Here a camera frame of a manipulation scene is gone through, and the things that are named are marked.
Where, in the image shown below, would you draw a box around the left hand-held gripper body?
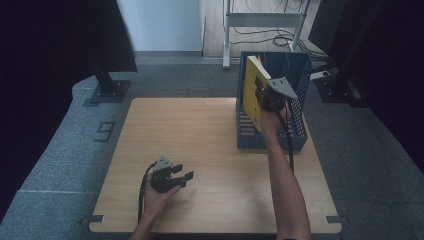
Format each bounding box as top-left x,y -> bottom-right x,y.
150,155 -> 188,194

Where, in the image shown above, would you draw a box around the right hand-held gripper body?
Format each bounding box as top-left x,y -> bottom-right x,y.
259,76 -> 298,113

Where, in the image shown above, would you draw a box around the yellow book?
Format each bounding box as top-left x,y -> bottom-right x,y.
241,54 -> 273,133

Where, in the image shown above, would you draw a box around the blue plastic basket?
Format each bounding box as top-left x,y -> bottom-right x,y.
235,50 -> 313,152

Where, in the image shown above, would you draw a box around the person's left hand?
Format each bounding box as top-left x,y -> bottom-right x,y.
142,181 -> 183,219

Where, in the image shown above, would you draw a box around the person's right hand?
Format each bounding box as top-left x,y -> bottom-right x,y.
259,101 -> 292,135

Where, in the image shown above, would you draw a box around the white power strip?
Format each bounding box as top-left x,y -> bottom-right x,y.
309,70 -> 332,81

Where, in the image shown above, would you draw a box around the white metal stand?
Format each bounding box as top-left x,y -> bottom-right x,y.
222,0 -> 312,70

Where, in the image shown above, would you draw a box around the dark curtain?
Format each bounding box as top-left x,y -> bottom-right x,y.
308,0 -> 424,165
0,0 -> 139,223

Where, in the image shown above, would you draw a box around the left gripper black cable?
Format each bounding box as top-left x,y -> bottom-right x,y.
137,161 -> 158,224

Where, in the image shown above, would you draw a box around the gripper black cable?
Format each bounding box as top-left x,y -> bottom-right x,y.
137,161 -> 158,224
266,94 -> 296,174

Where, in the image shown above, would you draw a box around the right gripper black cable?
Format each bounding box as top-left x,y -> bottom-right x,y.
266,94 -> 296,174

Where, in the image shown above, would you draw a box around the black floor cables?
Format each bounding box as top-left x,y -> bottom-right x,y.
229,0 -> 332,64

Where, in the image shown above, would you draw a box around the black stand with base plate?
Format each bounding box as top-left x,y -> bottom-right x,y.
87,54 -> 132,105
313,19 -> 369,108

